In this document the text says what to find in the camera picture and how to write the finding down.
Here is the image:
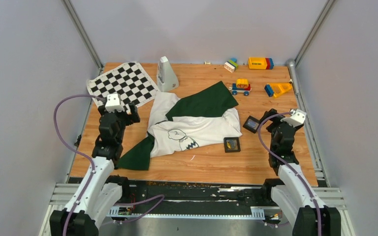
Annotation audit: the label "black square display case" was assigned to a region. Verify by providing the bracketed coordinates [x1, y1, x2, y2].
[243, 116, 261, 134]

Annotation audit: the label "white green garment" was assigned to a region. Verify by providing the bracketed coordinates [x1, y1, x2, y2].
[115, 81, 242, 171]

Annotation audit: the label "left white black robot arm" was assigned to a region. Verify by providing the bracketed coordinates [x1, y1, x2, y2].
[49, 103, 140, 236]

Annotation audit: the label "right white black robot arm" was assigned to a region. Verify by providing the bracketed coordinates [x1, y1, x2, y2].
[259, 109, 342, 236]

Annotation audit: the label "yellow blue toy scoop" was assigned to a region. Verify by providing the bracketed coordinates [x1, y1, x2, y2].
[264, 83, 293, 98]

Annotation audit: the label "checkerboard calibration sheet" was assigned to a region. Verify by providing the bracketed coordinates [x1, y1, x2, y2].
[87, 62, 158, 112]

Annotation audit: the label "toy car with yellow top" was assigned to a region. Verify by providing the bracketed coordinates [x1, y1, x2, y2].
[228, 78, 251, 96]

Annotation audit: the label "white wedge-shaped stand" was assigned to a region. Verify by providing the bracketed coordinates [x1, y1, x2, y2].
[157, 56, 179, 92]

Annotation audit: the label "grey metal pipe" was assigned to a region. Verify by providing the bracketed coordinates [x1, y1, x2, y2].
[286, 59, 300, 95]

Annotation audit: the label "yellow red blue brick box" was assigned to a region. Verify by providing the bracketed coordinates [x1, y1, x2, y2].
[248, 57, 274, 70]

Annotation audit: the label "white green blue bricks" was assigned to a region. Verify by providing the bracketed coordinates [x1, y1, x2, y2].
[224, 58, 239, 73]

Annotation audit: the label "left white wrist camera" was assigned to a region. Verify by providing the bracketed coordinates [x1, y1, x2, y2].
[105, 93, 126, 113]

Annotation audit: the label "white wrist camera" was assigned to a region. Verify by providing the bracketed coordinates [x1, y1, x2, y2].
[281, 109, 307, 127]
[105, 93, 126, 113]

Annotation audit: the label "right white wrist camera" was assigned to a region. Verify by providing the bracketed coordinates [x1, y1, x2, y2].
[281, 109, 307, 127]

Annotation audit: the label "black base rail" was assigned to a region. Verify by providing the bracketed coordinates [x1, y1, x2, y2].
[107, 176, 284, 219]

